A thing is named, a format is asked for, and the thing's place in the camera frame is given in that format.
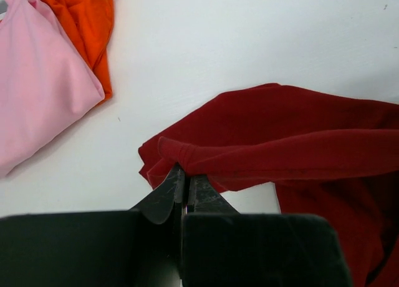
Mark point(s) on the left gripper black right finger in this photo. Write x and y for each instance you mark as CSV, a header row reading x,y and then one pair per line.
x,y
221,247

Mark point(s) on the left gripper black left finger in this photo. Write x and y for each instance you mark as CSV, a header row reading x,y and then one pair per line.
x,y
111,248

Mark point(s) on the dark red t shirt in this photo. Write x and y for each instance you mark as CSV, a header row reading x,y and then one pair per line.
x,y
331,156

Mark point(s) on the pink folded t shirt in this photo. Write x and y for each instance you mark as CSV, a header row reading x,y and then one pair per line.
x,y
46,85

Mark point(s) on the orange folded t shirt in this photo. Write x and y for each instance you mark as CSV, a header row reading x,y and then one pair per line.
x,y
89,25

